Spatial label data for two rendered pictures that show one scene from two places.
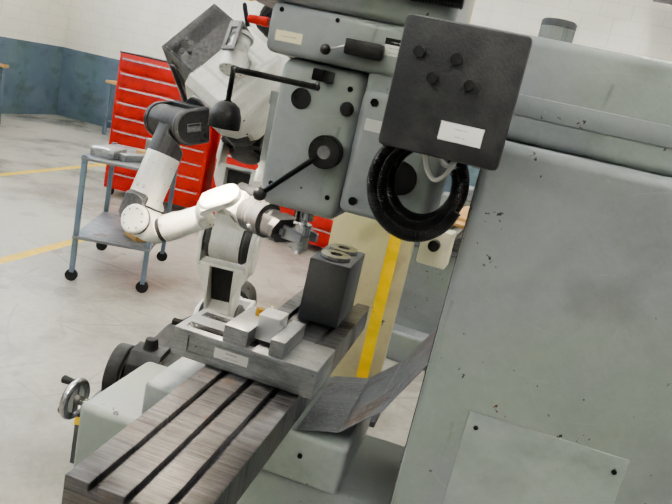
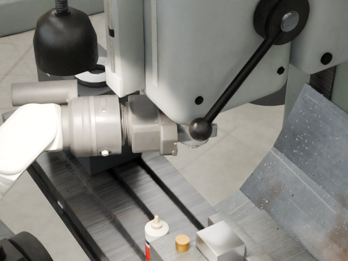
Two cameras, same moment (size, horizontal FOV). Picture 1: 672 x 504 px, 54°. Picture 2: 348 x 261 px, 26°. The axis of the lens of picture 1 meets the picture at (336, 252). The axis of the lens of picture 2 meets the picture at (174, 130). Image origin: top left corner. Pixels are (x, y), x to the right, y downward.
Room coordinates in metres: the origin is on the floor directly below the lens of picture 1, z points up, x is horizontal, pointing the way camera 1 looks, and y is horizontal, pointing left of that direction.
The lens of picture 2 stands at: (0.88, 0.73, 1.91)
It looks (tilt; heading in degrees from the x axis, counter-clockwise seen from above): 38 degrees down; 316
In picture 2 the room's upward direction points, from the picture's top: straight up
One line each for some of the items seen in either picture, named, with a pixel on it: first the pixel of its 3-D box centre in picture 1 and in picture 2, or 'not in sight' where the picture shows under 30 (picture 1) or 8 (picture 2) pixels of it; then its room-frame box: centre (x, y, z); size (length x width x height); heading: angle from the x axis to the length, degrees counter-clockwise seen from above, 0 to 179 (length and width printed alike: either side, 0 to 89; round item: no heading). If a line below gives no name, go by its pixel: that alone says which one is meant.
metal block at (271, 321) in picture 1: (271, 325); (219, 251); (1.42, 0.11, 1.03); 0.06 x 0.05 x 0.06; 167
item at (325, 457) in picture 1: (264, 407); not in sight; (1.50, 0.09, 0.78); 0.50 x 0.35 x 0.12; 78
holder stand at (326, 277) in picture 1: (332, 282); (87, 99); (1.90, -0.01, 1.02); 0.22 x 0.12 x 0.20; 169
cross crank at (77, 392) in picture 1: (86, 402); not in sight; (1.61, 0.58, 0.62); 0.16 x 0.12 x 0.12; 78
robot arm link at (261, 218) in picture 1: (273, 224); (132, 125); (1.55, 0.16, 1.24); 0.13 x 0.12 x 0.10; 143
